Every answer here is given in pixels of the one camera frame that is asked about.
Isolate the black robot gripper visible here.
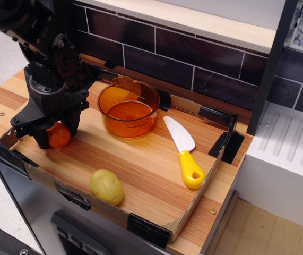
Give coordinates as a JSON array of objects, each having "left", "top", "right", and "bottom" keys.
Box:
[{"left": 11, "top": 79, "right": 89, "bottom": 149}]

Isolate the orange toy carrot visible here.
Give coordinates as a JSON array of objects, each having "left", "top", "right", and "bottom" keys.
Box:
[{"left": 46, "top": 122, "right": 71, "bottom": 148}]

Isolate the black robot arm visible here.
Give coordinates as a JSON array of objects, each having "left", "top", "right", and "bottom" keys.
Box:
[{"left": 0, "top": 1, "right": 92, "bottom": 149}]

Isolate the cardboard fence with black tape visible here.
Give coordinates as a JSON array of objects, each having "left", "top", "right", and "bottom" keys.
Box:
[{"left": 0, "top": 60, "right": 246, "bottom": 249}]

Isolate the transparent orange plastic pot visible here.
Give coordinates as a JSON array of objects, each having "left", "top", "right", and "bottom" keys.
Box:
[{"left": 97, "top": 76, "right": 160, "bottom": 139}]

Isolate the yellow toy potato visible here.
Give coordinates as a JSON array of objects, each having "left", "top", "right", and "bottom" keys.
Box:
[{"left": 90, "top": 169, "right": 124, "bottom": 206}]

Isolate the grey oven front panel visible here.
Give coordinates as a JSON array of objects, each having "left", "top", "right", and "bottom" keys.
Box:
[{"left": 50, "top": 213, "right": 138, "bottom": 254}]

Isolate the light wooden shelf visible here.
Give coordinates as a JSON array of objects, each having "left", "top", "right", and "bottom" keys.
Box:
[{"left": 77, "top": 1, "right": 276, "bottom": 54}]

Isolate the white toy sink drainer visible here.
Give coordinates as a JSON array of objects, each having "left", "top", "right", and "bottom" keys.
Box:
[{"left": 236, "top": 103, "right": 303, "bottom": 226}]

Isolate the toy knife yellow handle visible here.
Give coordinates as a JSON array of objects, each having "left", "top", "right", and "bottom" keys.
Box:
[{"left": 163, "top": 116, "right": 206, "bottom": 189}]

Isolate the dark vertical post right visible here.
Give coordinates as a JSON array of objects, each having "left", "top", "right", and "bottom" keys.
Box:
[{"left": 247, "top": 1, "right": 298, "bottom": 135}]

